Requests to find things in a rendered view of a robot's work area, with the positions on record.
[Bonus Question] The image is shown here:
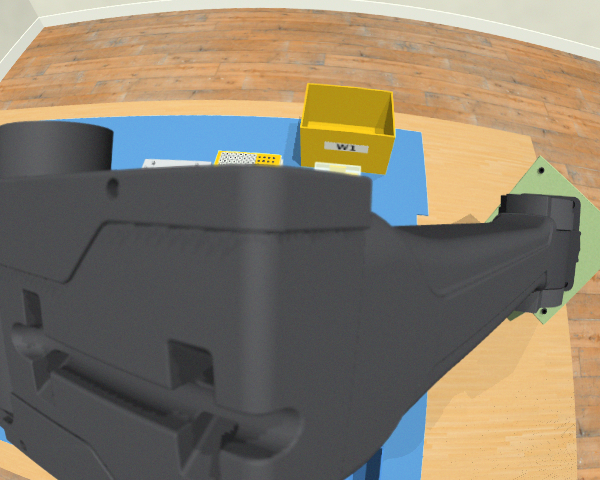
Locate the blue open-top bin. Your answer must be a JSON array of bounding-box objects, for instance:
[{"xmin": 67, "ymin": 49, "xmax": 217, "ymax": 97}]
[{"xmin": 345, "ymin": 446, "xmax": 384, "ymax": 480}]

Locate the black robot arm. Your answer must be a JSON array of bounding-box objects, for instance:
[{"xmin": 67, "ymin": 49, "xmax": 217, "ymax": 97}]
[{"xmin": 0, "ymin": 121, "xmax": 581, "ymax": 480}]

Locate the blue flat mat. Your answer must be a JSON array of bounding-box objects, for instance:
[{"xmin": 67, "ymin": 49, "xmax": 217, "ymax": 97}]
[{"xmin": 50, "ymin": 115, "xmax": 429, "ymax": 480}]

